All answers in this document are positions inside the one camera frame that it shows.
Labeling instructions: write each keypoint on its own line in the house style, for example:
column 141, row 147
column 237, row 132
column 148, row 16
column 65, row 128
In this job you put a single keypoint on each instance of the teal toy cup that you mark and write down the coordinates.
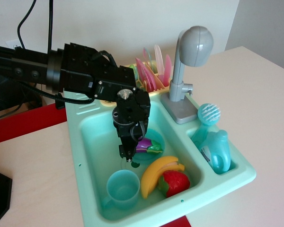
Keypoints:
column 122, row 189

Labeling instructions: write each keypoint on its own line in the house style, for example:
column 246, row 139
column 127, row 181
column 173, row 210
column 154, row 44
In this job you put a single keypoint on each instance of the red toy strawberry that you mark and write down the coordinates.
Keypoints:
column 172, row 182

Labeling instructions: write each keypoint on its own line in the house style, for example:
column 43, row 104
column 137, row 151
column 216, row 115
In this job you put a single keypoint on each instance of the green toy vegetable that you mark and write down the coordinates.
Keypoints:
column 134, row 68

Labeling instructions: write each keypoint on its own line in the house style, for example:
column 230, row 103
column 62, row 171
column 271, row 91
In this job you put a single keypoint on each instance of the teal dish brush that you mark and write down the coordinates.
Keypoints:
column 208, row 115

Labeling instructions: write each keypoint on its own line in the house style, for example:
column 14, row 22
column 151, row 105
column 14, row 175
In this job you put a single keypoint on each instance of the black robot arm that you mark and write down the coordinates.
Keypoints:
column 84, row 70

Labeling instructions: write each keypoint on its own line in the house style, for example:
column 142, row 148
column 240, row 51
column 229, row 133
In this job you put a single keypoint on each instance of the black bag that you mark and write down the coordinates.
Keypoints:
column 13, row 94

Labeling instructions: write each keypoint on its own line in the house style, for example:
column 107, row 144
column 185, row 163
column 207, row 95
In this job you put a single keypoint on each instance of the white wall outlet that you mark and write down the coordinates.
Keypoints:
column 13, row 44

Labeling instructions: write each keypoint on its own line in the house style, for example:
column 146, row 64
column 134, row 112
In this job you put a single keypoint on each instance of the purple toy eggplant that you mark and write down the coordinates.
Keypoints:
column 149, row 146

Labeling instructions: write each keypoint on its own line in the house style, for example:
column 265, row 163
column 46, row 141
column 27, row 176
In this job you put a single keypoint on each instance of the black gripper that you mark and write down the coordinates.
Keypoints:
column 131, row 134

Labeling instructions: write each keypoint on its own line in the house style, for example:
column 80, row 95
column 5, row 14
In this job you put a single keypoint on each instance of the mint green toy sink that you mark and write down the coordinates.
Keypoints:
column 95, row 150

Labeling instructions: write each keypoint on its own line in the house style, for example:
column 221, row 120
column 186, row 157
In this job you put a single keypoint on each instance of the teal toy detergent bottle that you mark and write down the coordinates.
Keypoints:
column 216, row 151

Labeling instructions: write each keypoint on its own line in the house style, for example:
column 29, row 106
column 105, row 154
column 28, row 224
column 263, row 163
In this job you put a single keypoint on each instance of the yellow toy banana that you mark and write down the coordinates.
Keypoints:
column 150, row 177

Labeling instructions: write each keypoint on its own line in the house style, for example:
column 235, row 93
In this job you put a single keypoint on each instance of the grey toy faucet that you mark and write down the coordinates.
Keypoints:
column 193, row 49

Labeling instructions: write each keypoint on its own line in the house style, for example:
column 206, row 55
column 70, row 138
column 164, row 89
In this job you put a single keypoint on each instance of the teal toy plate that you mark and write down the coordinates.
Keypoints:
column 145, row 158

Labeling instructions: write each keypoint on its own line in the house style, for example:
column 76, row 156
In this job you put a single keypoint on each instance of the yellow dish rack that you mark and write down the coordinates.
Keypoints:
column 158, row 80

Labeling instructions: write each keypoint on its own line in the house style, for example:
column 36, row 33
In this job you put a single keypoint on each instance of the pink toy plate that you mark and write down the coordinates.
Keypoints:
column 145, row 76

